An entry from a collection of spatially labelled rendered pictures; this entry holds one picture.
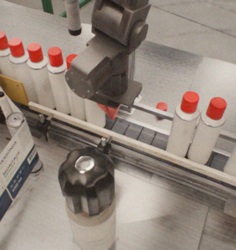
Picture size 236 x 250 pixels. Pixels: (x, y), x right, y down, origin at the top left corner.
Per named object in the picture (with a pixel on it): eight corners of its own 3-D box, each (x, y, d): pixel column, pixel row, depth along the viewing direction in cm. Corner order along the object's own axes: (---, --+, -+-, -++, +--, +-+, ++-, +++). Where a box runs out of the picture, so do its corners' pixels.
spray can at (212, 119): (183, 161, 77) (202, 107, 61) (190, 146, 80) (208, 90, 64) (204, 169, 76) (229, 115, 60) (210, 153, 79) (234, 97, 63)
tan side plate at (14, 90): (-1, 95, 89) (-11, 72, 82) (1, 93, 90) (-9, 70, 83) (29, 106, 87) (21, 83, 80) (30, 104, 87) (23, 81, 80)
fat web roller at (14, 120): (20, 171, 75) (-2, 122, 61) (31, 156, 78) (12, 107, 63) (36, 178, 74) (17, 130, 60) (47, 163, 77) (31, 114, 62)
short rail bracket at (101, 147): (97, 167, 82) (95, 140, 73) (102, 158, 84) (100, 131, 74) (108, 171, 81) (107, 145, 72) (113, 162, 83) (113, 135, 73)
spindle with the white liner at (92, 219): (66, 249, 64) (39, 178, 41) (87, 211, 69) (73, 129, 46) (105, 269, 62) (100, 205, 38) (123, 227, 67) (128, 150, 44)
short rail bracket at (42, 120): (41, 144, 87) (32, 116, 77) (53, 128, 90) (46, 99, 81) (51, 148, 86) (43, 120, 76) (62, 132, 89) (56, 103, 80)
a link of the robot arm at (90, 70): (151, 18, 48) (106, -7, 50) (105, 58, 42) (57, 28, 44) (137, 72, 58) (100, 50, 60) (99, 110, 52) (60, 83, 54)
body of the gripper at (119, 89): (130, 111, 60) (131, 84, 54) (83, 94, 63) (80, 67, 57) (142, 89, 64) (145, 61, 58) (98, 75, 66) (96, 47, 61)
